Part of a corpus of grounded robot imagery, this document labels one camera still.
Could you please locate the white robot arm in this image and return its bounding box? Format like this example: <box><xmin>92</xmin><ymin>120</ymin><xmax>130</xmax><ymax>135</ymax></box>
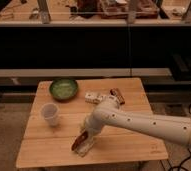
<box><xmin>84</xmin><ymin>95</ymin><xmax>191</xmax><ymax>148</ymax></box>

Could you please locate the green bowl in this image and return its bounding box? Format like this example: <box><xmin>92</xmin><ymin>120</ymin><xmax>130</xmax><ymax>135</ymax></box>
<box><xmin>49</xmin><ymin>78</ymin><xmax>78</xmax><ymax>101</ymax></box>

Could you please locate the wooden background shelf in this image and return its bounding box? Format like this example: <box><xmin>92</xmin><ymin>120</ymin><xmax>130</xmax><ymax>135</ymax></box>
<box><xmin>0</xmin><ymin>0</ymin><xmax>191</xmax><ymax>27</ymax></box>

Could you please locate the small white box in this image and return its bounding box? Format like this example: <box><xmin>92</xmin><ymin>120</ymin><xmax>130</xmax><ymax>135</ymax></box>
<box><xmin>85</xmin><ymin>92</ymin><xmax>105</xmax><ymax>104</ymax></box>

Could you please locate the clear plastic cup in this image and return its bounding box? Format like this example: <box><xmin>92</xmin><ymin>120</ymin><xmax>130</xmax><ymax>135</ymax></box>
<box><xmin>40</xmin><ymin>103</ymin><xmax>59</xmax><ymax>127</ymax></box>

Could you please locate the wooden table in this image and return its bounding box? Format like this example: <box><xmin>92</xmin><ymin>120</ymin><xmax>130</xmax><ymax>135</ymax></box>
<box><xmin>15</xmin><ymin>77</ymin><xmax>169</xmax><ymax>169</ymax></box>

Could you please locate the brown chocolate bar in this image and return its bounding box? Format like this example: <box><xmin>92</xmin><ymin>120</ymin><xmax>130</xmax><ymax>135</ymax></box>
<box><xmin>110</xmin><ymin>88</ymin><xmax>125</xmax><ymax>104</ymax></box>

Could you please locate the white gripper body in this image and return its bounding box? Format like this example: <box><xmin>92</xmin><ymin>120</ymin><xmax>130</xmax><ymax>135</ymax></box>
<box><xmin>82</xmin><ymin>116</ymin><xmax>101</xmax><ymax>137</ymax></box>

